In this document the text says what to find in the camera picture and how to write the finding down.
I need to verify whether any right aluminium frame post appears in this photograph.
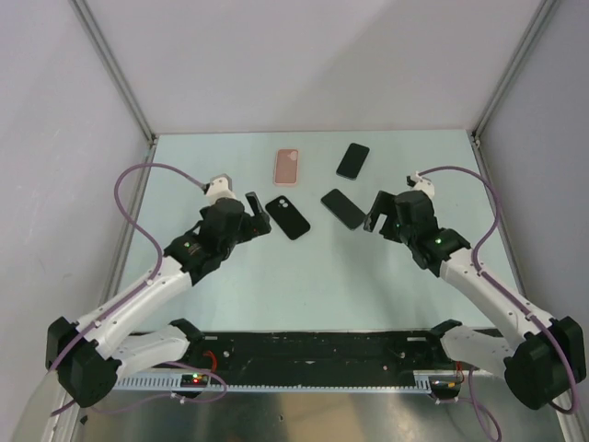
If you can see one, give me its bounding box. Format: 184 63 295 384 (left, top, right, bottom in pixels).
469 0 560 144

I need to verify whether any aluminium frame post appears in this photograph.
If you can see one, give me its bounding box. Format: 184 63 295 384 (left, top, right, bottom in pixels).
68 0 158 145
469 0 560 144

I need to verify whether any left control board with LEDs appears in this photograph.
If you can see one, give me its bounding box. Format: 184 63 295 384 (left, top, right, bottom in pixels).
180 373 209 388

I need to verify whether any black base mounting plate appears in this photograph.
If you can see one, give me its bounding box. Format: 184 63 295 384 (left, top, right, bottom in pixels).
180 331 455 385

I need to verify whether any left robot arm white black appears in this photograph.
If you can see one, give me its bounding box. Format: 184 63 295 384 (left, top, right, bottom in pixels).
46 191 271 408

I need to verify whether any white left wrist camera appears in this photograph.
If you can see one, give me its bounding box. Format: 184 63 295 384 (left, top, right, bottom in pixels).
204 174 236 205

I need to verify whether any pink phone case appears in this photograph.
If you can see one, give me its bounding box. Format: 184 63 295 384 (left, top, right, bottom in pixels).
273 149 299 186

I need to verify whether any black phone case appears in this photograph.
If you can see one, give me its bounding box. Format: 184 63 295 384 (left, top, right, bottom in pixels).
265 195 311 240

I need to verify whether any white slotted cable duct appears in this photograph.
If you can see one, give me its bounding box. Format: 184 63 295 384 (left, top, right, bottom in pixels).
113 370 431 394

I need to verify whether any right control board with wires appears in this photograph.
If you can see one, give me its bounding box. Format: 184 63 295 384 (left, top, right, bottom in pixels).
429 377 462 402

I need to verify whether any dark teal smartphone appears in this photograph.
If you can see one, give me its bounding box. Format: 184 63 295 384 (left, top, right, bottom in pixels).
320 189 365 230

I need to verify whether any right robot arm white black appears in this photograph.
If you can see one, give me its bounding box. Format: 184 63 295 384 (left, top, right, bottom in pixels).
364 191 587 410

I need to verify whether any black smartphone far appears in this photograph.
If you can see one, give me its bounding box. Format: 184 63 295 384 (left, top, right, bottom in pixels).
336 143 370 180

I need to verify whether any left aluminium frame post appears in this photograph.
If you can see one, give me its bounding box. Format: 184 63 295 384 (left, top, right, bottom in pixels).
68 0 158 145

